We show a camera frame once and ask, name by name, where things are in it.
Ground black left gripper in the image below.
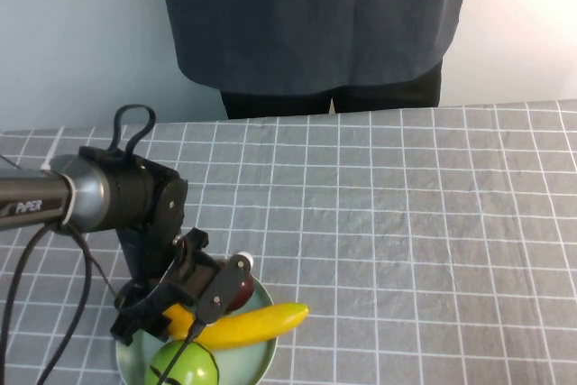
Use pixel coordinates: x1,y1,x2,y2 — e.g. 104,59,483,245
110,226,227,346

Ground yellow banana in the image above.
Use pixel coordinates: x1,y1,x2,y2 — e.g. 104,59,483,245
161,302,311,351

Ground dark red mangosteen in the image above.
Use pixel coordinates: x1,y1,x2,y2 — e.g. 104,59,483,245
224,276,256,315

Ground green fruit with black stripe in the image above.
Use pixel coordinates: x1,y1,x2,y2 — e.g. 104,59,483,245
144,340,220,385

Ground light green round plate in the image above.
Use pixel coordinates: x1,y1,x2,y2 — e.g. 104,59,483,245
114,258,279,385

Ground black trousers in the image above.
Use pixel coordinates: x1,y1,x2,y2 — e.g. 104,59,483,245
219,60,444,120

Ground grey white-checked tablecloth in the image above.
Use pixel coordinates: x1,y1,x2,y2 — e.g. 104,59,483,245
0,99,577,385

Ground dark grey shirt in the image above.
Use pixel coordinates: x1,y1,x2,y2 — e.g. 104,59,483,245
155,0,473,97

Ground black camera cable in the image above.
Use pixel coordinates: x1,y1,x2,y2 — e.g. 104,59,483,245
156,319,205,385

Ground long black cable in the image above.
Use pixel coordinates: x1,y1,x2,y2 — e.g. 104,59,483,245
35,225,94,385
0,222,58,366

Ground looped black cable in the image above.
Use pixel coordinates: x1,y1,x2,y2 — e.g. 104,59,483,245
107,104,158,159

